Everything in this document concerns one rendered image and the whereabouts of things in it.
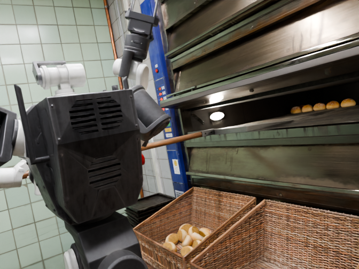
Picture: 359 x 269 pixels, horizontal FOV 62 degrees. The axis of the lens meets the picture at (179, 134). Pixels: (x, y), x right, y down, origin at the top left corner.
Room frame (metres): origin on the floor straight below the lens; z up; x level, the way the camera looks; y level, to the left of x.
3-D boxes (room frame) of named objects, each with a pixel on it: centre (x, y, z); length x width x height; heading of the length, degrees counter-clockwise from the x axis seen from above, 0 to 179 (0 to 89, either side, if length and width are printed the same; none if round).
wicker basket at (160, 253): (1.57, 0.02, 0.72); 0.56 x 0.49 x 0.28; 32
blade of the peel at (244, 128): (1.81, -0.35, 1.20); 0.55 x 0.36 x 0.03; 31
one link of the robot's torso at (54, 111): (0.79, 0.26, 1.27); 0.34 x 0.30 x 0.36; 125
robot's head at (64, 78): (0.84, 0.29, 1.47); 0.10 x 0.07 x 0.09; 125
